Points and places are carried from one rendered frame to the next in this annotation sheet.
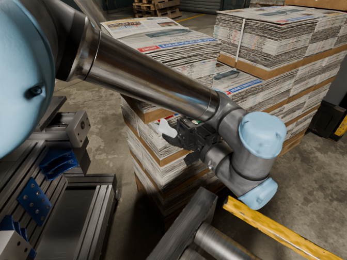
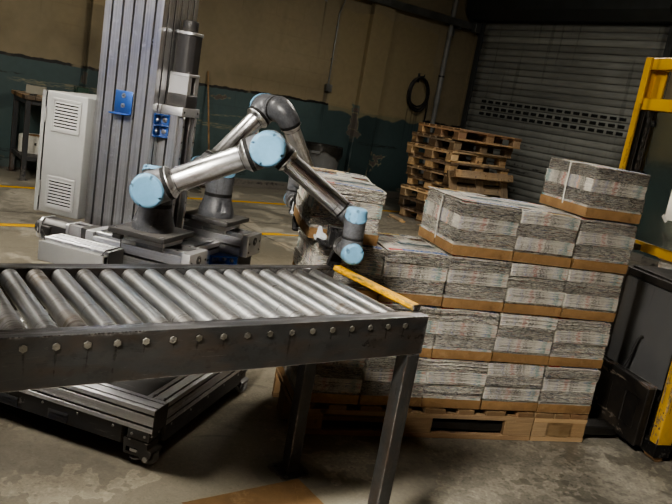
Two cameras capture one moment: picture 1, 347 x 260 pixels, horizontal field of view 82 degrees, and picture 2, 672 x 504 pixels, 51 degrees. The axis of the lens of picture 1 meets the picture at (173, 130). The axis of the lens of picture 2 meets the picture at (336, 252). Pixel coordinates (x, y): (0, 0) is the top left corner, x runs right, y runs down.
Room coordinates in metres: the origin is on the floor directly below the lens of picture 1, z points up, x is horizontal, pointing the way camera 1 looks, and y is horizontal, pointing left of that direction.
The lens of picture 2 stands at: (-2.05, -0.80, 1.37)
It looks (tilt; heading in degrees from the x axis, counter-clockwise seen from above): 12 degrees down; 17
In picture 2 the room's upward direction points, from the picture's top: 10 degrees clockwise
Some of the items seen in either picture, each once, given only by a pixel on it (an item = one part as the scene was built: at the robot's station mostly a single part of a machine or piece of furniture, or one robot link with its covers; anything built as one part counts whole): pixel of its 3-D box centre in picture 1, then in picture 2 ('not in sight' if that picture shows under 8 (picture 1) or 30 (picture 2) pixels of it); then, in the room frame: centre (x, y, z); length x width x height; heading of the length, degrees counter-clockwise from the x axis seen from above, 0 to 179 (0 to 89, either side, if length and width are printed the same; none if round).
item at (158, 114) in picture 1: (170, 97); (339, 232); (0.66, 0.01, 0.86); 0.29 x 0.16 x 0.04; 121
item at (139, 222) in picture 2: not in sight; (154, 215); (0.14, 0.55, 0.87); 0.15 x 0.15 x 0.10
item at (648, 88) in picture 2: not in sight; (615, 228); (1.93, -1.10, 0.97); 0.09 x 0.09 x 1.75; 34
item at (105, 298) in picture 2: not in sight; (108, 302); (-0.56, 0.23, 0.77); 0.47 x 0.05 x 0.05; 54
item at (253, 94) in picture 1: (223, 130); (416, 333); (1.01, -0.32, 0.42); 1.17 x 0.39 x 0.83; 124
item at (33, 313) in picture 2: not in sight; (27, 304); (-0.71, 0.34, 0.77); 0.47 x 0.05 x 0.05; 54
